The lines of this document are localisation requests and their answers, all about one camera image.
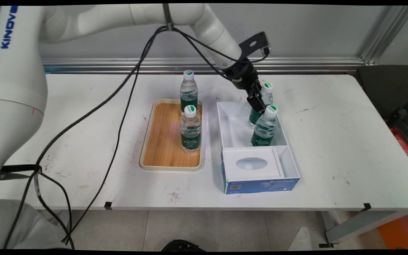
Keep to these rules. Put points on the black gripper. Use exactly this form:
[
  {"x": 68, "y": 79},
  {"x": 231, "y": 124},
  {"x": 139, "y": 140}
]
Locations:
[{"x": 243, "y": 74}]

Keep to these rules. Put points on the green label water bottle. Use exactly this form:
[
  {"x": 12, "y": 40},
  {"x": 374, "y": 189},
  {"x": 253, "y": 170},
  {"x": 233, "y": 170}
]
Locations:
[
  {"x": 265, "y": 129},
  {"x": 189, "y": 90},
  {"x": 191, "y": 131},
  {"x": 268, "y": 95}
]

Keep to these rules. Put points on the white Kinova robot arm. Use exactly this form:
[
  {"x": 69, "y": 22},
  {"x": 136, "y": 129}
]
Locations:
[{"x": 16, "y": 88}]

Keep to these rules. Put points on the white insert with oval hole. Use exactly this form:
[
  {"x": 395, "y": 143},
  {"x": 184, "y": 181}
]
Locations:
[{"x": 251, "y": 173}]

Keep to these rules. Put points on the white and blue cardboard box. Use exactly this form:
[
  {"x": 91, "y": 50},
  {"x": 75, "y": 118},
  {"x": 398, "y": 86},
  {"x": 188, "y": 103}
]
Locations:
[{"x": 260, "y": 186}]

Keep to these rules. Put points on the bamboo tray with cream rim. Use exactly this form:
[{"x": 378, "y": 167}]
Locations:
[{"x": 163, "y": 148}]

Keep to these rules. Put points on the red item beside table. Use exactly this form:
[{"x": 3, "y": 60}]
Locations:
[{"x": 404, "y": 143}]

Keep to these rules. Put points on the black tape mark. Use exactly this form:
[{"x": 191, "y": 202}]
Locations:
[
  {"x": 108, "y": 205},
  {"x": 367, "y": 207}
]

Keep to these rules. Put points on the grey metal table leg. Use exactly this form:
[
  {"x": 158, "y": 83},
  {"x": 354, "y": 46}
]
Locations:
[{"x": 360, "y": 223}]

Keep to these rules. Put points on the black round floor object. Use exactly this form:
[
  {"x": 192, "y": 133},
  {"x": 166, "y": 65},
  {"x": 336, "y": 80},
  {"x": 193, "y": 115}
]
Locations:
[{"x": 182, "y": 246}]

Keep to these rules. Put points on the orange floor panel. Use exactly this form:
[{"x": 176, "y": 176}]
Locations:
[{"x": 400, "y": 232}]

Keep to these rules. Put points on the horizontal aluminium rail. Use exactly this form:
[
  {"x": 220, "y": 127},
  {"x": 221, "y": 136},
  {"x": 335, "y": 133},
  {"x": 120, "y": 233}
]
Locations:
[{"x": 296, "y": 65}]

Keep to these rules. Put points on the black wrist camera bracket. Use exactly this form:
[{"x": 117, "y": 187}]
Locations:
[{"x": 261, "y": 37}]

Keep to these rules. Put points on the slanted aluminium post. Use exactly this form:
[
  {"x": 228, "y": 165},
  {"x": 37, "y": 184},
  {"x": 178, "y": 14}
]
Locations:
[{"x": 384, "y": 35}]

